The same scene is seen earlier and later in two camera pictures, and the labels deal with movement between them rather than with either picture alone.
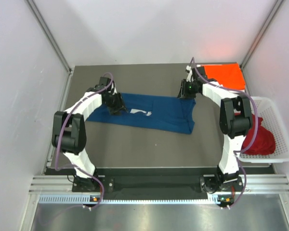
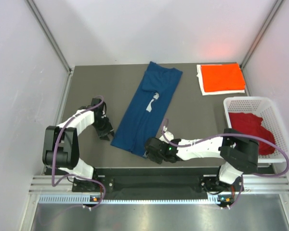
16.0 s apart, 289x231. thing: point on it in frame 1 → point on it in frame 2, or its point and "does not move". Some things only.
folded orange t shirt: (228, 75) does not move
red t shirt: (264, 143) does not move
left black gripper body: (115, 103) → (103, 127)
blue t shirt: (162, 111) → (150, 90)
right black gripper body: (188, 89) → (158, 158)
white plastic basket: (284, 152) does not move
